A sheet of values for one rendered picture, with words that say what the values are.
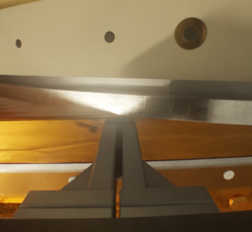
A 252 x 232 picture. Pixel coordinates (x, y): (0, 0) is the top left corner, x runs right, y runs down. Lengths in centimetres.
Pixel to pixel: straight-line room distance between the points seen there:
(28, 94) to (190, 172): 19
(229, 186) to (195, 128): 8
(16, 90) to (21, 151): 8
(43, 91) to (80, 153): 8
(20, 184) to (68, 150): 7
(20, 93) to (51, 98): 5
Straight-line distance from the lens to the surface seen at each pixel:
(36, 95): 22
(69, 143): 18
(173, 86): 16
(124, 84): 17
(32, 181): 21
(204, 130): 18
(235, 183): 23
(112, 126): 15
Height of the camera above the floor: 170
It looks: 17 degrees up
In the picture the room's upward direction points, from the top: 179 degrees clockwise
